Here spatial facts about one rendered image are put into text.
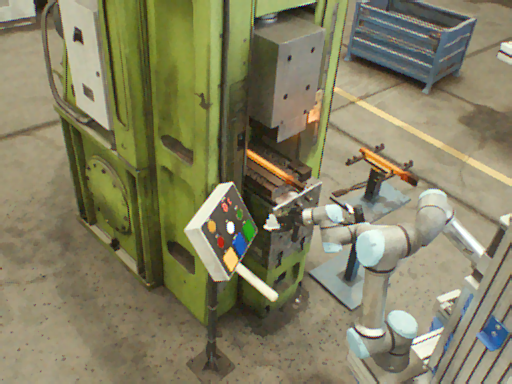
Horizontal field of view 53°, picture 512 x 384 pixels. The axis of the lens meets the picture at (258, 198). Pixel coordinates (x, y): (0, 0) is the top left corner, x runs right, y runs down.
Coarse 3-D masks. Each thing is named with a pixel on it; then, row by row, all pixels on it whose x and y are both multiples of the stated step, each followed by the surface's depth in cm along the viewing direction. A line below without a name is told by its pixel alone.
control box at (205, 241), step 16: (224, 192) 221; (208, 208) 214; (240, 208) 229; (192, 224) 207; (224, 224) 217; (240, 224) 227; (192, 240) 208; (208, 240) 206; (224, 240) 215; (208, 256) 210; (240, 256) 223; (224, 272) 212
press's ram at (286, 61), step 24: (264, 24) 224; (288, 24) 226; (312, 24) 228; (264, 48) 215; (288, 48) 213; (312, 48) 225; (264, 72) 221; (288, 72) 221; (312, 72) 233; (264, 96) 227; (288, 96) 230; (312, 96) 243; (264, 120) 234; (288, 120) 239
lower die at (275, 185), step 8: (248, 144) 290; (256, 152) 284; (248, 160) 278; (256, 160) 277; (272, 160) 279; (256, 168) 272; (264, 168) 272; (280, 168) 274; (288, 168) 274; (248, 176) 269; (256, 176) 269; (264, 176) 267; (272, 176) 268; (280, 176) 267; (296, 176) 269; (264, 184) 264; (272, 184) 264; (280, 184) 263; (288, 184) 268; (264, 192) 265; (272, 192) 260; (280, 192) 266
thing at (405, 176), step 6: (360, 150) 294; (366, 150) 293; (366, 156) 292; (372, 156) 289; (378, 156) 289; (378, 162) 287; (384, 162) 285; (390, 168) 282; (396, 168) 281; (396, 174) 280; (402, 174) 276; (408, 174) 275; (408, 180) 276; (414, 180) 273; (414, 186) 274
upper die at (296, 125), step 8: (304, 112) 246; (296, 120) 243; (304, 120) 248; (256, 128) 248; (264, 128) 244; (272, 128) 239; (280, 128) 237; (288, 128) 242; (296, 128) 247; (304, 128) 252; (272, 136) 242; (280, 136) 241; (288, 136) 245
